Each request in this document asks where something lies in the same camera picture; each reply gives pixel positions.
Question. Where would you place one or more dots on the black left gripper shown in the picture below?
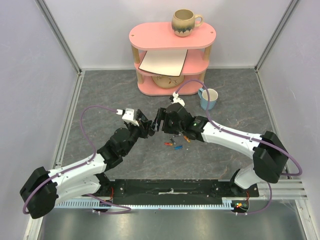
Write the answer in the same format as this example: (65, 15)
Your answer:
(144, 126)

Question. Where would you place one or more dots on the beige ceramic mug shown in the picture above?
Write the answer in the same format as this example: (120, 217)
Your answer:
(184, 21)

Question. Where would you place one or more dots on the white square plate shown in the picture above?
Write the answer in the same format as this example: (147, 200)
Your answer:
(164, 62)

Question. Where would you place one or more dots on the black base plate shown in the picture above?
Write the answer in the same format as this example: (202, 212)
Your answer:
(172, 191)

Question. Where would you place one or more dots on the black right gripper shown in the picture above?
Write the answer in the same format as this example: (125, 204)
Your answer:
(161, 120)

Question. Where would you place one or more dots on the beige bird-painted bowl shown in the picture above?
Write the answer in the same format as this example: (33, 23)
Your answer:
(167, 82)

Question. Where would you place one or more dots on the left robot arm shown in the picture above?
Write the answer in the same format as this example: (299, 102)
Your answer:
(45, 189)

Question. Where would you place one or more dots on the pink three-tier shelf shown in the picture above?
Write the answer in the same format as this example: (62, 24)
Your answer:
(160, 36)

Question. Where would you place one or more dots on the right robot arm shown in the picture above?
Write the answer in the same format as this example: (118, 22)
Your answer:
(266, 150)

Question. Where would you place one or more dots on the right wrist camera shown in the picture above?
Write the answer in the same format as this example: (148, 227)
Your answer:
(174, 98)

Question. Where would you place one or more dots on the white cable duct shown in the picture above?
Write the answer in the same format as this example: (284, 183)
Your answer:
(90, 203)

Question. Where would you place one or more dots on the light blue mug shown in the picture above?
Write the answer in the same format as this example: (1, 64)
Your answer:
(207, 99)

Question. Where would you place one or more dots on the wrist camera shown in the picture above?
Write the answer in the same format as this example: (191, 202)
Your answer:
(174, 98)
(129, 116)

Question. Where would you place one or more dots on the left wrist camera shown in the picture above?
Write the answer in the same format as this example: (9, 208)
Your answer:
(129, 116)

